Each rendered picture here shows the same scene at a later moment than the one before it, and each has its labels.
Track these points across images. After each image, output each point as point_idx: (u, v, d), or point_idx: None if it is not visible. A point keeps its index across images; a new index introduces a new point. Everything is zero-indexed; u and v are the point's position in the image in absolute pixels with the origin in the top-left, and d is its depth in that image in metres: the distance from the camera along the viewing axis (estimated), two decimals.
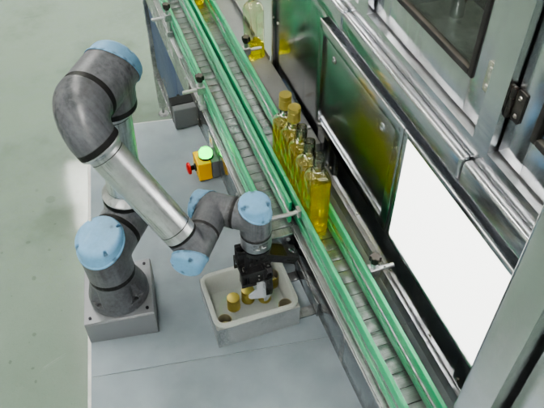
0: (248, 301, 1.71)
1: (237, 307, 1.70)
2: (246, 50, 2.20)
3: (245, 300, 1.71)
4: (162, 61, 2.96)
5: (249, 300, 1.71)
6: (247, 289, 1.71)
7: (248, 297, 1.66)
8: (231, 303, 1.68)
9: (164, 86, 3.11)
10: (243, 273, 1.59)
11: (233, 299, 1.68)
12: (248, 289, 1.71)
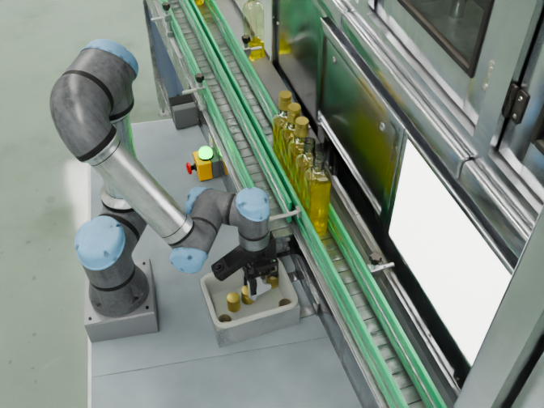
0: (248, 301, 1.71)
1: (237, 307, 1.70)
2: (246, 50, 2.20)
3: (245, 300, 1.71)
4: (162, 61, 2.96)
5: (249, 300, 1.71)
6: (247, 289, 1.71)
7: None
8: (231, 303, 1.68)
9: (164, 86, 3.11)
10: None
11: (233, 299, 1.68)
12: (248, 289, 1.71)
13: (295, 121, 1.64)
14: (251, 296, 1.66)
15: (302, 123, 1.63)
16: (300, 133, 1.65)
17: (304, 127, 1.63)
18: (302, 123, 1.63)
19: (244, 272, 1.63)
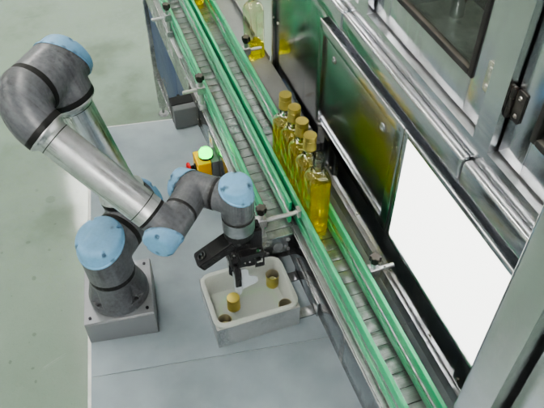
0: (316, 143, 1.62)
1: (237, 307, 1.70)
2: (246, 50, 2.20)
3: (316, 145, 1.62)
4: (162, 61, 2.96)
5: (316, 142, 1.62)
6: (309, 134, 1.60)
7: None
8: (231, 303, 1.68)
9: (164, 86, 3.11)
10: None
11: (233, 299, 1.68)
12: (310, 133, 1.60)
13: (295, 121, 1.64)
14: (236, 288, 1.59)
15: (302, 123, 1.63)
16: (300, 133, 1.65)
17: (304, 127, 1.63)
18: (302, 123, 1.63)
19: (229, 261, 1.56)
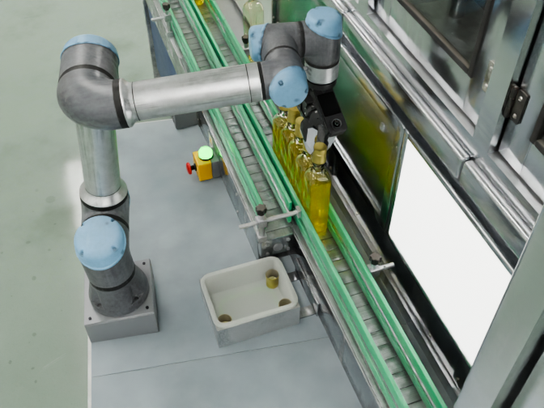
0: None
1: None
2: (246, 50, 2.20)
3: None
4: (162, 61, 2.96)
5: (316, 142, 1.62)
6: None
7: None
8: (326, 149, 1.56)
9: None
10: None
11: (323, 146, 1.56)
12: None
13: (295, 121, 1.64)
14: (335, 137, 1.55)
15: None
16: (300, 133, 1.65)
17: None
18: None
19: None
